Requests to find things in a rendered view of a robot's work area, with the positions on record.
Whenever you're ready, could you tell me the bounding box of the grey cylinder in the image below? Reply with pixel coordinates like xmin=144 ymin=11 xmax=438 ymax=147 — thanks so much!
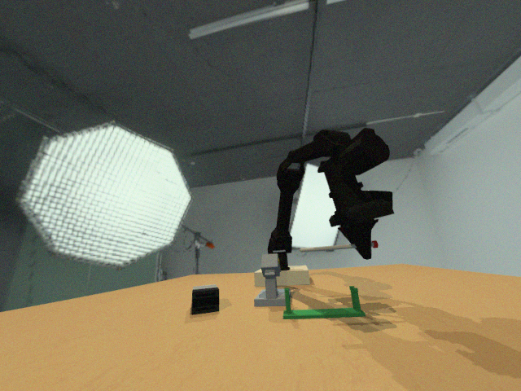
xmin=300 ymin=241 xmax=378 ymax=252

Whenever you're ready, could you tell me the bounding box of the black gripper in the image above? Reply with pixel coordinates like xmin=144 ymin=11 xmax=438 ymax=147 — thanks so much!
xmin=328 ymin=178 xmax=394 ymax=260

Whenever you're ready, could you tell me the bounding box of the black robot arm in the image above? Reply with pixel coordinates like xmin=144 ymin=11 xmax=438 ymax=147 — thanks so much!
xmin=268 ymin=128 xmax=392 ymax=270

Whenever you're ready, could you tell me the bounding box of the green u-shaped stand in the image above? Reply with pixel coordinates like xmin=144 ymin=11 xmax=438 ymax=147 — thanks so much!
xmin=283 ymin=286 xmax=366 ymax=319

